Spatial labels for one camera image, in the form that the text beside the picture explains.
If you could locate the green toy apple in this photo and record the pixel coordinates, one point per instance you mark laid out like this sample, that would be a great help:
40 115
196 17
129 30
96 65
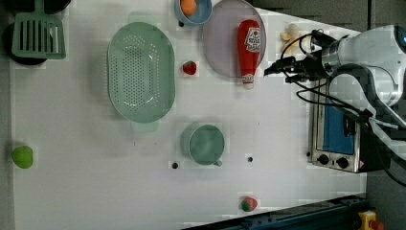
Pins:
23 157

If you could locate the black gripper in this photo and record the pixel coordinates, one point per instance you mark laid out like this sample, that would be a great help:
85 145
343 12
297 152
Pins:
308 69

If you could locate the red plush ketchup bottle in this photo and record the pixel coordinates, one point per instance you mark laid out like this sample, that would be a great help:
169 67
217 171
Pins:
248 47

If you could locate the green cup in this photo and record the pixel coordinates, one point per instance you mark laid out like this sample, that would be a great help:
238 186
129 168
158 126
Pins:
203 144

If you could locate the green slotted spatula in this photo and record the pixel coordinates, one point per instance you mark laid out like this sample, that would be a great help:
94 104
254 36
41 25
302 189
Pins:
37 34

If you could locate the blue bowl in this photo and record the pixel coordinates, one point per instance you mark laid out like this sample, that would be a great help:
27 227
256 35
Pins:
201 15

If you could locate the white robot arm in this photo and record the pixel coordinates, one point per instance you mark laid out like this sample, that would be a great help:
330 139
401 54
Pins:
363 75

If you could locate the silver toaster oven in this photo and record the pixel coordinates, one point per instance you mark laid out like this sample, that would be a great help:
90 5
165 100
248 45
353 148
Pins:
339 143

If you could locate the grey round plate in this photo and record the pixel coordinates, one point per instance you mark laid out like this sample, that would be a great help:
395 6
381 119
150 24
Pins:
219 35

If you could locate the yellow toy banana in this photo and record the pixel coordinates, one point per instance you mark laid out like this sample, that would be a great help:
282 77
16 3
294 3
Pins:
293 39

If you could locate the orange toy fruit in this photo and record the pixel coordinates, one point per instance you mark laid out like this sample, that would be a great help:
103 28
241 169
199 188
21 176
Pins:
188 7

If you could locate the green plastic colander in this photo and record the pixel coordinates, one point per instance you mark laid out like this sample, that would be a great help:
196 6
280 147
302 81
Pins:
140 70

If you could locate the red green toy strawberry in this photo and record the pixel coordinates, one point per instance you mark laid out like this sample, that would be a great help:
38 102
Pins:
248 204

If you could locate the black round pan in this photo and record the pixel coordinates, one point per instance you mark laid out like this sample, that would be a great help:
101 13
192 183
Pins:
14 7

